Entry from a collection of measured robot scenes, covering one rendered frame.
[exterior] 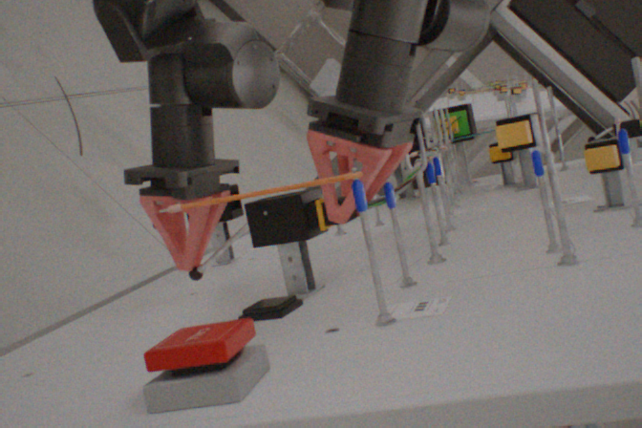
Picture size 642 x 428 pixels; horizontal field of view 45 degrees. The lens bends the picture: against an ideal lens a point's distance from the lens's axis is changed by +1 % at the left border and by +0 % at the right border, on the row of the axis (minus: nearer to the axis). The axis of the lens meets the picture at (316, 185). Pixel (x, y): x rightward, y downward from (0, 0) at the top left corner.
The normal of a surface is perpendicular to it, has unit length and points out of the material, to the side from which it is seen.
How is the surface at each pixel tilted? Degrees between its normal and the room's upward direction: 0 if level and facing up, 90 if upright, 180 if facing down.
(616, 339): 55
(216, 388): 90
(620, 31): 90
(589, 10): 90
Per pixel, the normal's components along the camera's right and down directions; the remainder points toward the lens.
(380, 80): 0.12, 0.27
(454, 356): -0.21, -0.98
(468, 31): 0.56, 0.62
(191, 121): 0.49, 0.11
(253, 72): 0.77, 0.07
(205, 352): -0.25, 0.11
